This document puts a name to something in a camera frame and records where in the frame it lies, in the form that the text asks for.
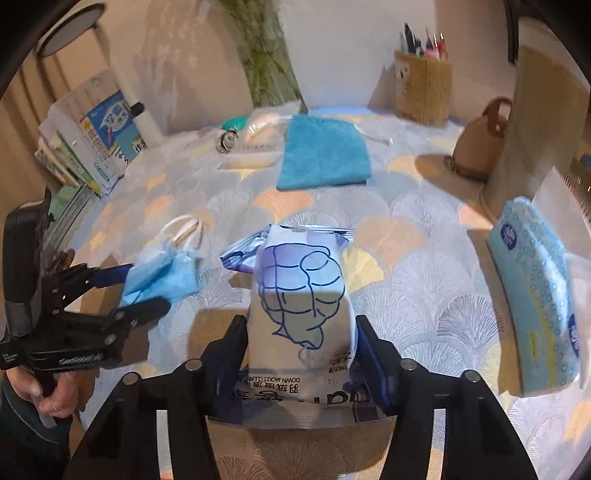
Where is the light green box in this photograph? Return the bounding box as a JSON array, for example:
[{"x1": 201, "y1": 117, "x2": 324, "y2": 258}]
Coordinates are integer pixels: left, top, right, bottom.
[{"x1": 45, "y1": 184, "x2": 95, "y2": 220}]

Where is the glass vase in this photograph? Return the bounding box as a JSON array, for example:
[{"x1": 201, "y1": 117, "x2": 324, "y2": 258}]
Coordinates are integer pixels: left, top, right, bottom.
[{"x1": 235, "y1": 7, "x2": 309, "y2": 115}]

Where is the person's left hand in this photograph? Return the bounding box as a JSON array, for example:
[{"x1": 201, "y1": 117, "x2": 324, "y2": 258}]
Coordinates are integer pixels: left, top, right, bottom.
[{"x1": 16, "y1": 366, "x2": 83, "y2": 419}]

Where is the light blue knitted item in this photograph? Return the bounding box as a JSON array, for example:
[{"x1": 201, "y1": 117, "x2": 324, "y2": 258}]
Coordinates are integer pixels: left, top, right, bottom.
[{"x1": 120, "y1": 214, "x2": 206, "y2": 308}]

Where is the teal towel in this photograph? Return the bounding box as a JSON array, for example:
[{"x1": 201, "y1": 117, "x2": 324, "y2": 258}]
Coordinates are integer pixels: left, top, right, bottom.
[{"x1": 276, "y1": 114, "x2": 393, "y2": 191}]

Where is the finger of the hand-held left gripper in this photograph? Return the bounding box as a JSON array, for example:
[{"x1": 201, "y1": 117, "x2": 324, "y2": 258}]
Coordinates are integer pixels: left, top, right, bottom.
[
  {"x1": 54, "y1": 296, "x2": 172, "y2": 345},
  {"x1": 54, "y1": 262, "x2": 136, "y2": 302}
]

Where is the white cylinder with black band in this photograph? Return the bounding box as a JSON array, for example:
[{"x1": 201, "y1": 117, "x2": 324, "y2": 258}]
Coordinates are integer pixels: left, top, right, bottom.
[{"x1": 130, "y1": 102, "x2": 165, "y2": 145}]

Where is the person's left forearm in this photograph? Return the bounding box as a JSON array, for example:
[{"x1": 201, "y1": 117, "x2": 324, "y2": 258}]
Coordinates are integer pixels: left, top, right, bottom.
[{"x1": 0, "y1": 369, "x2": 72, "y2": 480}]

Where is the small brown bag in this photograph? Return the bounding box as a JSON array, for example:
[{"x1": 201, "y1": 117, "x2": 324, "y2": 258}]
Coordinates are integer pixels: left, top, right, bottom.
[{"x1": 451, "y1": 96, "x2": 514, "y2": 179}]

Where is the clear plastic bag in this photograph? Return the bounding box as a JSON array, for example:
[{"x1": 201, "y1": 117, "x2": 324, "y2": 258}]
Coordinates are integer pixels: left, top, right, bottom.
[{"x1": 221, "y1": 108, "x2": 297, "y2": 172}]

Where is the black round stool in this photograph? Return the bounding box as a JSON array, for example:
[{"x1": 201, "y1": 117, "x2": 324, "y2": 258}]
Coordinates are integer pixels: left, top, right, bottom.
[{"x1": 18, "y1": 3, "x2": 110, "y2": 121}]

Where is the woven pen holder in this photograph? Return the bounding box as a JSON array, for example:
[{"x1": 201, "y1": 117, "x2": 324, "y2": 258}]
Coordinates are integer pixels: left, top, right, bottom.
[{"x1": 393, "y1": 49, "x2": 452, "y2": 125}]

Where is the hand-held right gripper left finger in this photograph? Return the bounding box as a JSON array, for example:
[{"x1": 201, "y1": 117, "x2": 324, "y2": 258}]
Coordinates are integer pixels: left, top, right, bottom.
[{"x1": 69, "y1": 315, "x2": 251, "y2": 480}]

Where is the white wipes packet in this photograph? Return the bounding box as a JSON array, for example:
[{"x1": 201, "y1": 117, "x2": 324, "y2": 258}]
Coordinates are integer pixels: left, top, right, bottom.
[{"x1": 219, "y1": 224, "x2": 389, "y2": 431}]

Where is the blue tissue pack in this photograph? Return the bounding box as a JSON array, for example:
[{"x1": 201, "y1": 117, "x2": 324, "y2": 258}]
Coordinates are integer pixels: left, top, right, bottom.
[{"x1": 486, "y1": 196, "x2": 583, "y2": 398}]

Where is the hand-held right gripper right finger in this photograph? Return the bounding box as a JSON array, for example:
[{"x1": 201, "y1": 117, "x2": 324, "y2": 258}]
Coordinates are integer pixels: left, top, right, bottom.
[{"x1": 353, "y1": 315, "x2": 539, "y2": 480}]

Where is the bunch of pens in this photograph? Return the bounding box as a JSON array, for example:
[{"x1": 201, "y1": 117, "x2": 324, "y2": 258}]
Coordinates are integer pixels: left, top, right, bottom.
[{"x1": 399, "y1": 21, "x2": 450, "y2": 61}]

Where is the row of books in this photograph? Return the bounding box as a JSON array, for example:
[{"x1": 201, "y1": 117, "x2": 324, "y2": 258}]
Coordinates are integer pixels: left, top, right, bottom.
[{"x1": 34, "y1": 69, "x2": 149, "y2": 200}]

